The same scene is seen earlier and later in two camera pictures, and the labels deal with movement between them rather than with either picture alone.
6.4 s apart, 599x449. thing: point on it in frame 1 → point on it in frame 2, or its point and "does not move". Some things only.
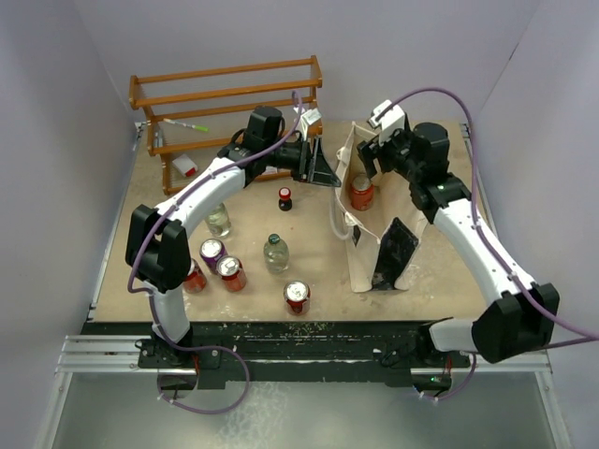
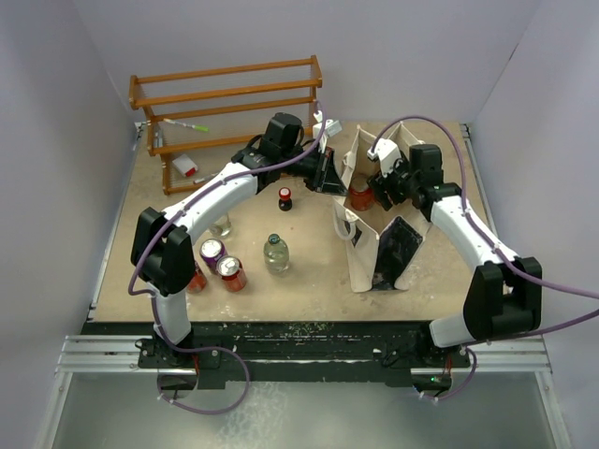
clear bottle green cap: [276, 254] does not move
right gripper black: [367, 151] → [380, 184]
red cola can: [362, 193] does not move
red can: [231, 270] does not move
